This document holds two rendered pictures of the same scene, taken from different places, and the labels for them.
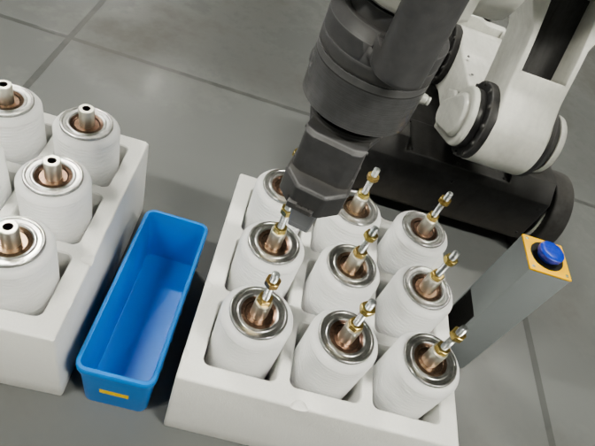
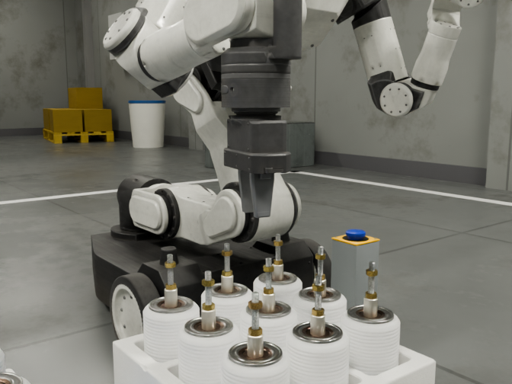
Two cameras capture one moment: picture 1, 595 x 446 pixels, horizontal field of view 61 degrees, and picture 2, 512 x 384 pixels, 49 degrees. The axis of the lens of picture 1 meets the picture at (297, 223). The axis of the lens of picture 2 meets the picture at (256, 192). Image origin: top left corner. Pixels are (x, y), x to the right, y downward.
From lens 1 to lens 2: 0.49 m
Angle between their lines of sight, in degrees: 44
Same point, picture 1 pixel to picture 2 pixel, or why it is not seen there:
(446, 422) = (414, 355)
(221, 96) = not seen: outside the picture
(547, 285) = (371, 252)
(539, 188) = (299, 248)
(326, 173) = (273, 144)
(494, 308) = (358, 297)
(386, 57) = (284, 46)
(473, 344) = not seen: hidden behind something
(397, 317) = not seen: hidden behind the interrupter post
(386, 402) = (374, 369)
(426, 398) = (393, 332)
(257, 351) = (282, 373)
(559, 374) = (420, 347)
